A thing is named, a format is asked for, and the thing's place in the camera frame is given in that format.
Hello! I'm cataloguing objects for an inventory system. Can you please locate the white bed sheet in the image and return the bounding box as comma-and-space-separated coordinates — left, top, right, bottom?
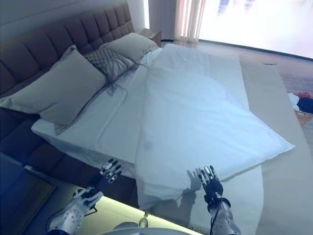
31, 47, 163, 165

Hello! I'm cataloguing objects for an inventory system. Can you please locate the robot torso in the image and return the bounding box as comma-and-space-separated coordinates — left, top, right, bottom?
107, 226, 213, 235

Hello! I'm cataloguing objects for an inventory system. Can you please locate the white duvet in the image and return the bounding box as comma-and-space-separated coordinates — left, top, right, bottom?
134, 44, 296, 235

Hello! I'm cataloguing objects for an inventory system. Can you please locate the beige bed cover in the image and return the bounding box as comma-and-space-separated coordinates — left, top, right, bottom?
238, 53, 313, 235

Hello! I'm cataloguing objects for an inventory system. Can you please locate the small wooden nightstand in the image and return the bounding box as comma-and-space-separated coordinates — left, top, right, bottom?
136, 28, 161, 47

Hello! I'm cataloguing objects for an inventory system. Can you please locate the glowing under-bed light strip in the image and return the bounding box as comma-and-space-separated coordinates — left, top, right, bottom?
97, 193, 145, 218

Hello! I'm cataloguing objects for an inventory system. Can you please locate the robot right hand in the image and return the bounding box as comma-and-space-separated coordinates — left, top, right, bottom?
199, 165, 224, 205

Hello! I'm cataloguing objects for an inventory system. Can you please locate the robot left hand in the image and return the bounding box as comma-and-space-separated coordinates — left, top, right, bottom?
87, 158, 122, 195

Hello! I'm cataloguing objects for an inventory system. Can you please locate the grey woven fringed cushion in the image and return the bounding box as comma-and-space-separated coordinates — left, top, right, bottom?
84, 45, 147, 96

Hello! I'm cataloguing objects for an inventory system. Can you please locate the large beige pillow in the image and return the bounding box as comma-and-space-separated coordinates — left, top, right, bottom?
0, 45, 108, 135

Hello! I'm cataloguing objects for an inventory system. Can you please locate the flat cardboard box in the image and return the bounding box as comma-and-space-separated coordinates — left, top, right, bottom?
294, 109, 313, 127

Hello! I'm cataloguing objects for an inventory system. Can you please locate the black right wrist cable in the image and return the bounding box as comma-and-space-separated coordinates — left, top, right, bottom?
209, 193, 221, 235

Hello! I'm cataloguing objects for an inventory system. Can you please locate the beige sheer curtain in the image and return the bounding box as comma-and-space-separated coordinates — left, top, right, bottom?
175, 0, 207, 44

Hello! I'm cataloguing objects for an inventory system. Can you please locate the glass-topped wooden nightstand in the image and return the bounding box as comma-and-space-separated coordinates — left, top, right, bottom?
0, 153, 59, 235

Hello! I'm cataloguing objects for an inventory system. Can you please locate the dark blue garment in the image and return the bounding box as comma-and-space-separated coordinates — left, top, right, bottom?
297, 96, 313, 113

